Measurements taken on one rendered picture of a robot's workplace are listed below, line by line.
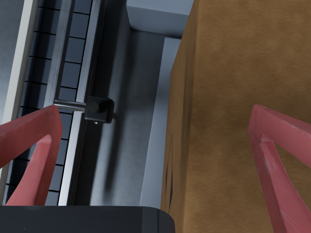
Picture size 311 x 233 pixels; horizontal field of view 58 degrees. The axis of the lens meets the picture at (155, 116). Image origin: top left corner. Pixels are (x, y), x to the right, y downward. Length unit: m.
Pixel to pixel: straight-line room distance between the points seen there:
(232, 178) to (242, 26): 0.10
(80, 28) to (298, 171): 0.36
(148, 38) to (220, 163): 0.34
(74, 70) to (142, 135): 0.15
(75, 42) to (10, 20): 0.14
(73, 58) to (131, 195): 0.24
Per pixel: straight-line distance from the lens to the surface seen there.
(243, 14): 0.20
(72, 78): 0.44
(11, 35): 0.55
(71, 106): 0.35
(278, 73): 0.20
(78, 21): 0.46
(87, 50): 0.45
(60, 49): 0.37
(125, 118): 0.47
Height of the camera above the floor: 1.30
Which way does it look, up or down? 86 degrees down
